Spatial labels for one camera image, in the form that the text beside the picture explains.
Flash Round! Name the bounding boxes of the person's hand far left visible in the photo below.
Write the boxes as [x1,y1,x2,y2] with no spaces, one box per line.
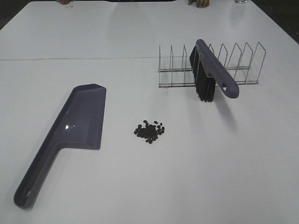
[56,0,71,5]

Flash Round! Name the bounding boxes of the person's hand far right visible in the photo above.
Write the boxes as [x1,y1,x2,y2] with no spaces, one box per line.
[188,0,210,8]

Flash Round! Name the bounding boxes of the chrome wire rack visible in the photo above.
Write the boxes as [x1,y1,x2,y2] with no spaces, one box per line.
[157,42,267,88]

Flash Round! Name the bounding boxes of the pile of coffee beans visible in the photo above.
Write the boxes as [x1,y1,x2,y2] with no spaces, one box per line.
[134,120,165,144]

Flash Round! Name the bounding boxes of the clear glass at table edge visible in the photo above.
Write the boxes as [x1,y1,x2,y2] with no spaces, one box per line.
[234,0,247,4]

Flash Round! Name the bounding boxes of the purple hand brush black bristles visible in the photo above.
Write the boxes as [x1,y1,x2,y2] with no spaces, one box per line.
[189,39,239,102]

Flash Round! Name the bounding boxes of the purple plastic dustpan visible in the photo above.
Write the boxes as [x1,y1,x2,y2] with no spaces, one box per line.
[14,84,107,209]

